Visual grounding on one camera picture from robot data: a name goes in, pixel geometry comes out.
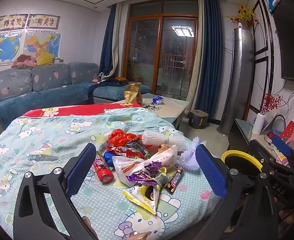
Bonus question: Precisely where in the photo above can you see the yellow artificial flowers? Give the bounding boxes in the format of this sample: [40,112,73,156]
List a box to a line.
[225,2,258,28]

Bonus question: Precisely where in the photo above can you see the framed calligraphy picture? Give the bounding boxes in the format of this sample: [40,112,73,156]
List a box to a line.
[0,14,29,33]
[27,14,61,29]

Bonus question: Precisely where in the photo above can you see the purple foil wrapper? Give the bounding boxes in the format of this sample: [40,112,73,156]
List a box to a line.
[126,161,167,188]

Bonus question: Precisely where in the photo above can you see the dark clothes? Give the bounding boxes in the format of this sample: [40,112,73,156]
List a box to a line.
[104,77,130,87]

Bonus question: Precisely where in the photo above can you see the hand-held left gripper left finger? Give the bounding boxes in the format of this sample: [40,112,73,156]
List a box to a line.
[13,143,99,240]

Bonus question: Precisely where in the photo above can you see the person's left hand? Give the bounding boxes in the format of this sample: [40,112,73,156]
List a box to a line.
[82,216,151,240]

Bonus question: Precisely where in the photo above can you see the white plastic bag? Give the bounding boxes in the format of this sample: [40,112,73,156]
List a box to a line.
[112,144,178,188]

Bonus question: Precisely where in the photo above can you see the black wall television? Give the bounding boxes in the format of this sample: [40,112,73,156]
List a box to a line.
[272,0,294,83]

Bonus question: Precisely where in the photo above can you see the brown chocolate bar wrapper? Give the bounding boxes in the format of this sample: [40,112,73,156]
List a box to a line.
[164,167,185,195]

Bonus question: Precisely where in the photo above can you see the blue sofa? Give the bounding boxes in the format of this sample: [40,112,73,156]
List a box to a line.
[0,62,151,130]

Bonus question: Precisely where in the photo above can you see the pile of pink clothes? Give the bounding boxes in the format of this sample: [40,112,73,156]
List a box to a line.
[11,54,38,70]

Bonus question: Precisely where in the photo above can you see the yellow country map poster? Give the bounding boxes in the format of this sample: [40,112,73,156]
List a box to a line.
[23,31,62,60]

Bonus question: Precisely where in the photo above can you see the red snack packet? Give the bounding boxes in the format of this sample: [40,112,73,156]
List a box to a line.
[107,146,147,159]

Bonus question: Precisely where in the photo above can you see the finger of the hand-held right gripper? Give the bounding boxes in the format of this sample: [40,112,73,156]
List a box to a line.
[248,139,293,177]
[272,135,294,169]

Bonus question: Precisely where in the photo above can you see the grey heart-print sofa cushion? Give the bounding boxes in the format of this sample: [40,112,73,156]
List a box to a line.
[67,62,100,85]
[0,68,33,102]
[31,64,71,92]

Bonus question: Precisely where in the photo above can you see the lavender foam fruit net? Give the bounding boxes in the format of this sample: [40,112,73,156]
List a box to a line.
[178,136,207,172]

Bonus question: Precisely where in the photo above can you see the cat-print light blue blanket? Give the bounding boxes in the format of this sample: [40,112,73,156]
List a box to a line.
[0,107,223,240]

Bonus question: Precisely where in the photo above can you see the black and orange stool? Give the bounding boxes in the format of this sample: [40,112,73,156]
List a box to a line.
[188,109,209,130]

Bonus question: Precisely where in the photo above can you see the gold foil bag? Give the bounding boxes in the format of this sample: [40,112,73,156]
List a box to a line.
[123,82,143,105]

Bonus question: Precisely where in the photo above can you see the silver tower air conditioner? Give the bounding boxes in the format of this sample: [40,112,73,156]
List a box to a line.
[217,22,255,136]

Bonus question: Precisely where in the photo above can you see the blue curtain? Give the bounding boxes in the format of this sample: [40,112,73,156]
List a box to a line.
[194,0,223,120]
[99,4,117,77]

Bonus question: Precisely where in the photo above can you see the red printed blanket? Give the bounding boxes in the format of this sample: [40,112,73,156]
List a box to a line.
[22,102,142,117]

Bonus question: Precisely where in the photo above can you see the red plastic bag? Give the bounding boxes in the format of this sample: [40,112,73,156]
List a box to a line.
[108,129,144,147]

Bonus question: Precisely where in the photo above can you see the yellow cushion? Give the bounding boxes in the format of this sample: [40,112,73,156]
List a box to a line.
[37,52,55,66]

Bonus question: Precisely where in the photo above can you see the white vase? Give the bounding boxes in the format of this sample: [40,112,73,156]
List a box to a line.
[251,113,266,135]

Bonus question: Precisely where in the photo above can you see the glass-top television stand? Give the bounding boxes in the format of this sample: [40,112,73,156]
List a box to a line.
[228,118,272,155]

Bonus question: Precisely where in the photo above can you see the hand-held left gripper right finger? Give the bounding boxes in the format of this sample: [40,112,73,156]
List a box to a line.
[194,144,279,240]

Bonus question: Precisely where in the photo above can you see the beige sheer curtain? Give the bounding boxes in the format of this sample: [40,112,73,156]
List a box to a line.
[187,0,205,103]
[107,2,130,78]

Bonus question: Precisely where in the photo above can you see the red candy tube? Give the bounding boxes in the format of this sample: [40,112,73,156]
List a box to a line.
[93,151,114,183]

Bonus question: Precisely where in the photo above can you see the world map poster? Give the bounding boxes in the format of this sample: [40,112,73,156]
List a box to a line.
[0,31,25,67]

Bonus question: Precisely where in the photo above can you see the grey coffee table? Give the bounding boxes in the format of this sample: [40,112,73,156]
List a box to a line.
[114,93,190,130]

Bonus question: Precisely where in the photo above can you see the yellow snack packet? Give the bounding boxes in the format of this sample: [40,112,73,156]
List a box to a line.
[122,184,162,215]

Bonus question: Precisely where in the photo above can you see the white foam net bundle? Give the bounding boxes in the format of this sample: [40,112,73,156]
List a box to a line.
[142,129,187,147]

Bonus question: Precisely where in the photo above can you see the black and green wrapper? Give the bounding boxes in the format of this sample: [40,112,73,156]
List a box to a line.
[126,140,151,159]

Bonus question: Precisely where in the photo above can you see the wooden sliding glass door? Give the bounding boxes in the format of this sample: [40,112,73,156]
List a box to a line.
[123,0,200,99]

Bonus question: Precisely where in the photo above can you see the black bin with yellow rim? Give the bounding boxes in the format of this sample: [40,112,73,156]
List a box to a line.
[221,150,263,180]

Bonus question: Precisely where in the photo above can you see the blue plastic wrapper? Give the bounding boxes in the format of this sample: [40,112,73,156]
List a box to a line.
[104,150,118,167]

